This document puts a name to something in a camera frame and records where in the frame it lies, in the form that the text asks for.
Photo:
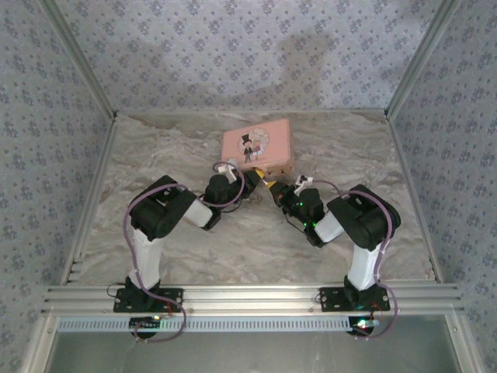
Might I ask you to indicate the pink tin box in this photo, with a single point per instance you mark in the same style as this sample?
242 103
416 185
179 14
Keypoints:
272 136

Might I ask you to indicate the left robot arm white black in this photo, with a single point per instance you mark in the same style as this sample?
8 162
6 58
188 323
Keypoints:
147 252

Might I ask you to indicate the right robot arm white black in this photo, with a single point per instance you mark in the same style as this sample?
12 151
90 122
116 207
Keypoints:
365 268

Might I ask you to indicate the small lit circuit board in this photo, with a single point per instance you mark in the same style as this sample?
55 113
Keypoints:
363 324
145 323

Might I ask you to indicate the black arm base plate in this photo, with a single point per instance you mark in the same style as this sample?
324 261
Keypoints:
332 299
171 299

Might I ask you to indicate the aluminium table side rail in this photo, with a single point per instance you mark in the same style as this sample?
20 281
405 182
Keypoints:
99 175
411 175

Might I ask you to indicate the aluminium mounting rail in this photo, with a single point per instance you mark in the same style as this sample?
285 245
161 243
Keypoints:
252 299

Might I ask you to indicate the aluminium frame post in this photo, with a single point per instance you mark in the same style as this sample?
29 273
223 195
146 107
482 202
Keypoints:
423 54
77 54

